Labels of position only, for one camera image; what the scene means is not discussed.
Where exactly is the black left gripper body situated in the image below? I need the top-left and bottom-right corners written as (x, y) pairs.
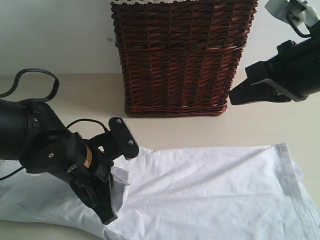
top-left (22, 132), bottom-right (112, 191)

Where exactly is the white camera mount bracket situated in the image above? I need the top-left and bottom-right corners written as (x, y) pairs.
top-left (289, 0), bottom-right (320, 27)

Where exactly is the white t-shirt with red lettering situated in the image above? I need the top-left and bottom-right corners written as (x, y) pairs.
top-left (0, 143), bottom-right (320, 240)

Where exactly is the white lace basket liner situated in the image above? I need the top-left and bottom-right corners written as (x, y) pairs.
top-left (109, 0), bottom-right (187, 5)

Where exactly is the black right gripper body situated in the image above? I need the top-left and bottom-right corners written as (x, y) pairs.
top-left (244, 39), bottom-right (320, 103)

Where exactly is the black left camera cable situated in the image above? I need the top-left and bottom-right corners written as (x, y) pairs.
top-left (0, 69), bottom-right (111, 181)

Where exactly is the brown wicker basket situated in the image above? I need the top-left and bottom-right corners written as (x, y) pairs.
top-left (110, 0), bottom-right (258, 117)

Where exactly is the black left camera mount bracket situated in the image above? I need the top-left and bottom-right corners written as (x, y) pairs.
top-left (84, 131), bottom-right (123, 166)

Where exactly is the black camera cable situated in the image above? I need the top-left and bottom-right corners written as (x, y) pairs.
top-left (0, 69), bottom-right (111, 181)
top-left (286, 13), bottom-right (313, 39)

